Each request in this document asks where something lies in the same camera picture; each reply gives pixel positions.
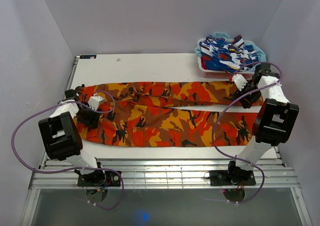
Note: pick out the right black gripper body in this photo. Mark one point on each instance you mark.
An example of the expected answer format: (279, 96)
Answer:
(251, 98)

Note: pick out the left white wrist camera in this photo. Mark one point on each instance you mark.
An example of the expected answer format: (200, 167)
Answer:
(95, 101)

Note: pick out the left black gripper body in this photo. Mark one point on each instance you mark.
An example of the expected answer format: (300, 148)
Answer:
(85, 117)

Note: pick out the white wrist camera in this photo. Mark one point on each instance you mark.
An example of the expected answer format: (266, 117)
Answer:
(95, 101)
(240, 81)

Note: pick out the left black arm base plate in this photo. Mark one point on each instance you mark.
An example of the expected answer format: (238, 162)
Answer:
(112, 178)

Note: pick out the aluminium frame rail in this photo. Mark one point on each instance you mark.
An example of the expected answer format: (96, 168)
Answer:
(172, 174)

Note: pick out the pink plastic laundry basket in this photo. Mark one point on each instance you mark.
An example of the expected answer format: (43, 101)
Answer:
(217, 74)

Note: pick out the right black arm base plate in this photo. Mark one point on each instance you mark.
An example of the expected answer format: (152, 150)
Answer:
(225, 178)

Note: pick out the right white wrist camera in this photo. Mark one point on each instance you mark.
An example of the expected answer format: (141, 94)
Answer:
(240, 81)

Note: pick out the orange camouflage trousers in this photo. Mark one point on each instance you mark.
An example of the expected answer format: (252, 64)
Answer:
(165, 114)

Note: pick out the blue white red patterned garment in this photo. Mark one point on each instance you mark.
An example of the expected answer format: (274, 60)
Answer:
(221, 55)

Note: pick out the blue label sticker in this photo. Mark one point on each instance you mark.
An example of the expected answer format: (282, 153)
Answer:
(88, 56)

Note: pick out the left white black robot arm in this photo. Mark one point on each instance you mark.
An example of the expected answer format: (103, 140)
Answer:
(62, 140)

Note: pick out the light blue garment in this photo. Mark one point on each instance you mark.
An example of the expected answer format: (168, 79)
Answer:
(260, 53)

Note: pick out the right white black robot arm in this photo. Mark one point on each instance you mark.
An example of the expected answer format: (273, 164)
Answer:
(273, 124)

